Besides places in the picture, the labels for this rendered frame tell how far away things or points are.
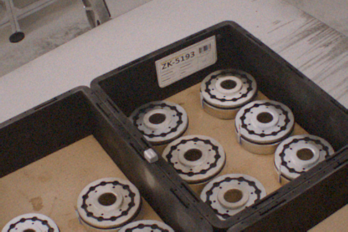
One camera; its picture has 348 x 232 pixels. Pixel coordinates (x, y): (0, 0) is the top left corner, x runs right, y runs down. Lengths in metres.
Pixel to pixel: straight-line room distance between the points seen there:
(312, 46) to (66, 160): 0.68
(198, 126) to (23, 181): 0.32
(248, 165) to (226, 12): 0.67
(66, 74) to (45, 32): 1.50
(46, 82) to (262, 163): 0.64
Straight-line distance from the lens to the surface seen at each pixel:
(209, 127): 1.13
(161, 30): 1.61
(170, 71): 1.17
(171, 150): 1.06
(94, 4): 1.82
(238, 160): 1.07
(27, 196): 1.08
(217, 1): 1.70
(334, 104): 1.02
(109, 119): 1.02
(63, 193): 1.07
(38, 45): 2.95
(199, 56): 1.19
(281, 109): 1.11
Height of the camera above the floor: 1.60
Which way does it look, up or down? 40 degrees down
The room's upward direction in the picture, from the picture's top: 8 degrees counter-clockwise
